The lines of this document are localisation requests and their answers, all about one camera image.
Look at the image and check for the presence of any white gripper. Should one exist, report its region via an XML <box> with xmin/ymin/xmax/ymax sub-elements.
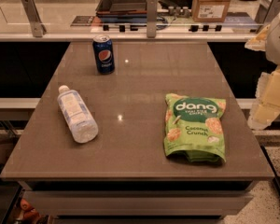
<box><xmin>247</xmin><ymin>65</ymin><xmax>280</xmax><ymax>130</ymax></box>

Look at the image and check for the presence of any left metal glass bracket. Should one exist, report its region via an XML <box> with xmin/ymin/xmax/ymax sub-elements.
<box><xmin>21</xmin><ymin>0</ymin><xmax>47</xmax><ymax>37</ymax></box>

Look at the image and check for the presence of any glass barrier panel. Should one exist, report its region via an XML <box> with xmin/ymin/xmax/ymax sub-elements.
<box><xmin>0</xmin><ymin>0</ymin><xmax>280</xmax><ymax>40</ymax></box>

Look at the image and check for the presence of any green dang chips bag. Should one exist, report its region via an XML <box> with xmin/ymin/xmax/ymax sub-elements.
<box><xmin>164</xmin><ymin>93</ymin><xmax>226</xmax><ymax>162</ymax></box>

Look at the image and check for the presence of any cardboard box with label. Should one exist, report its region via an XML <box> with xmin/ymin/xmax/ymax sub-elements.
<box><xmin>191</xmin><ymin>0</ymin><xmax>231</xmax><ymax>22</ymax></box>

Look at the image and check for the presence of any clear plastic water bottle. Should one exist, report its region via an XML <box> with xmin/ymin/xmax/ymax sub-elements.
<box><xmin>57</xmin><ymin>85</ymin><xmax>99</xmax><ymax>144</ymax></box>

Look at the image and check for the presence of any open orange tool case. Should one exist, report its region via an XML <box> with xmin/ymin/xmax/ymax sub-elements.
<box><xmin>95</xmin><ymin>0</ymin><xmax>147</xmax><ymax>17</ymax></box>

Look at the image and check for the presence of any blue pepsi can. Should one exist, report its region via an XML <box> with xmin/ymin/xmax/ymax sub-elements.
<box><xmin>92</xmin><ymin>35</ymin><xmax>115</xmax><ymax>75</ymax></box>

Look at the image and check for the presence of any orange object under table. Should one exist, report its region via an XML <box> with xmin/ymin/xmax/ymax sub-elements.
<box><xmin>15</xmin><ymin>199</ymin><xmax>49</xmax><ymax>224</ymax></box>

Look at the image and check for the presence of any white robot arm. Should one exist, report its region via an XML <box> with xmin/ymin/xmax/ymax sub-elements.
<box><xmin>245</xmin><ymin>12</ymin><xmax>280</xmax><ymax>130</ymax></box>

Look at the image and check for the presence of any right metal glass bracket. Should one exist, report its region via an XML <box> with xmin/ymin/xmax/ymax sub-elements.
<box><xmin>255</xmin><ymin>0</ymin><xmax>280</xmax><ymax>31</ymax></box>

